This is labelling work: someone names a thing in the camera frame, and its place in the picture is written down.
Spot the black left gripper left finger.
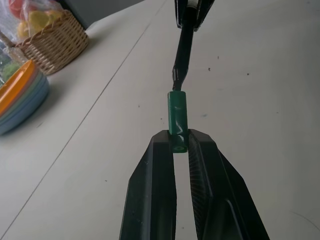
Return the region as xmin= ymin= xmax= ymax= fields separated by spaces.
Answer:
xmin=118 ymin=130 xmax=178 ymax=240

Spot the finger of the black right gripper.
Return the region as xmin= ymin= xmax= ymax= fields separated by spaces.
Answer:
xmin=192 ymin=0 xmax=215 ymax=33
xmin=173 ymin=0 xmax=188 ymax=29

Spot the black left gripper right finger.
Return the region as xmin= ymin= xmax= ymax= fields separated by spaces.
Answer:
xmin=187 ymin=128 xmax=271 ymax=240

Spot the green marker cap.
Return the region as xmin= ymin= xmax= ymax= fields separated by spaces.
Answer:
xmin=166 ymin=90 xmax=189 ymax=154

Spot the woven wicker basket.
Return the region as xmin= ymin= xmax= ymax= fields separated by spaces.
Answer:
xmin=14 ymin=9 xmax=90 ymax=76

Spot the yellow toy fruit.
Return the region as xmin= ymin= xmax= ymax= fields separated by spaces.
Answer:
xmin=16 ymin=20 xmax=31 ymax=39
xmin=27 ymin=10 xmax=52 ymax=32

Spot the stack of colourful plates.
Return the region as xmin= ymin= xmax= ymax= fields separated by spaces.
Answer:
xmin=0 ymin=74 xmax=50 ymax=136

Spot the red toy fruit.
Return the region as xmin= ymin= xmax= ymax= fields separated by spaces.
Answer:
xmin=8 ymin=0 xmax=29 ymax=20

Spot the orange plastic plate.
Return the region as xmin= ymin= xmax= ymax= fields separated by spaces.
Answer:
xmin=0 ymin=59 xmax=39 ymax=117

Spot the clear plastic bag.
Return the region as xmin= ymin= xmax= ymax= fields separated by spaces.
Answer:
xmin=0 ymin=0 xmax=66 ymax=63

